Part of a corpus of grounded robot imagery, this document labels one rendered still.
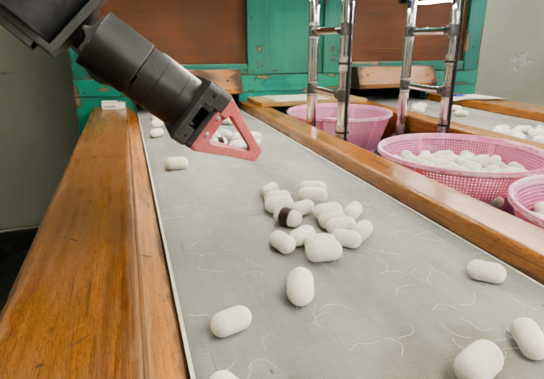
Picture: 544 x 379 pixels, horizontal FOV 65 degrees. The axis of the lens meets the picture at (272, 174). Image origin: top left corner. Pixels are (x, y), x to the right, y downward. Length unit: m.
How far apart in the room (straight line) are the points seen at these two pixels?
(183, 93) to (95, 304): 0.21
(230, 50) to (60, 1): 0.95
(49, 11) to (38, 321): 0.25
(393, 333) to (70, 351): 0.21
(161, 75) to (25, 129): 1.76
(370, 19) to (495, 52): 1.59
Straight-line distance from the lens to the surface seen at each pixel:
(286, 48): 1.39
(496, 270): 0.42
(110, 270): 0.37
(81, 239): 0.44
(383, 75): 1.48
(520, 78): 3.18
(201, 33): 1.33
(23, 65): 2.13
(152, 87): 0.43
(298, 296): 0.34
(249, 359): 0.31
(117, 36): 0.43
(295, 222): 0.47
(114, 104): 1.24
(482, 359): 0.30
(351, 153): 0.71
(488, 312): 0.39
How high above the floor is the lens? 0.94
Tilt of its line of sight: 17 degrees down
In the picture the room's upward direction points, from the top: straight up
